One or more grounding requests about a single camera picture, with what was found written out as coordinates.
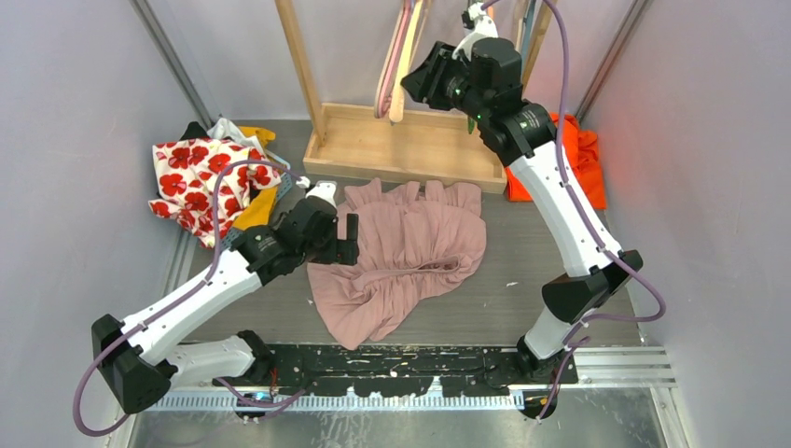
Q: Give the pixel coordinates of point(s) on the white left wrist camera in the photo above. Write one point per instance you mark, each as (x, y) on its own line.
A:
(322, 189)

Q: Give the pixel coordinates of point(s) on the red poppy print garment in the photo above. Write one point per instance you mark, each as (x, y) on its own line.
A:
(190, 192)

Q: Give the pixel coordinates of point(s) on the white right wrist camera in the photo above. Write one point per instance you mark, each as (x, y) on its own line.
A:
(478, 25)

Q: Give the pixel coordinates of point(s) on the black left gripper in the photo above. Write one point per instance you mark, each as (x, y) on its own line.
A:
(340, 250)

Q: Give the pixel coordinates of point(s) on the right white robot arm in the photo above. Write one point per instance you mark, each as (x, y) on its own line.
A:
(525, 144)

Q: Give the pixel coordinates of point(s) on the wooden hanger rack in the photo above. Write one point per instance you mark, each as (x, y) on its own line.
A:
(426, 145)

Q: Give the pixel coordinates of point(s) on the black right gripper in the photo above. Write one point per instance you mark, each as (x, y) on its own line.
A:
(425, 82)

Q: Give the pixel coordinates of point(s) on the orange garment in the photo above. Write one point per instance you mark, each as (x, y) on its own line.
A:
(582, 151)

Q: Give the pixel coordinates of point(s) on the black garment in basket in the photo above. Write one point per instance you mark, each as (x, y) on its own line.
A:
(193, 131)

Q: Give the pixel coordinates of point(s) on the pink hanger on rack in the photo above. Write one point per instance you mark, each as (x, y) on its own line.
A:
(386, 81)

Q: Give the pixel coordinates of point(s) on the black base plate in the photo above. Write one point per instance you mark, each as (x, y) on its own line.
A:
(397, 370)

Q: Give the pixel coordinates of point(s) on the beige plastic hanger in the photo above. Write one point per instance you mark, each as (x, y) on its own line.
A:
(396, 111)

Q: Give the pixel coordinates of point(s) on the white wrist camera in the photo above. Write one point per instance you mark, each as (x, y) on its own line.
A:
(322, 189)
(478, 25)

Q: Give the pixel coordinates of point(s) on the teal hanger on rack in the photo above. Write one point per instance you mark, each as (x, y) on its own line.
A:
(526, 31)

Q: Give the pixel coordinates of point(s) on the blue plastic basket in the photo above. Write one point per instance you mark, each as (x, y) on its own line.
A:
(273, 197)

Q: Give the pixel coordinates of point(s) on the yellow garment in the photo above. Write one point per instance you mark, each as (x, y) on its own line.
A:
(244, 220)

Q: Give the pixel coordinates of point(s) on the pink pleated skirt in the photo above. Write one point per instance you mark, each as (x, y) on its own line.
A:
(416, 241)

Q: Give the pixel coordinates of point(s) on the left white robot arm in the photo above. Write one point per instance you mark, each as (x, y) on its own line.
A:
(142, 357)

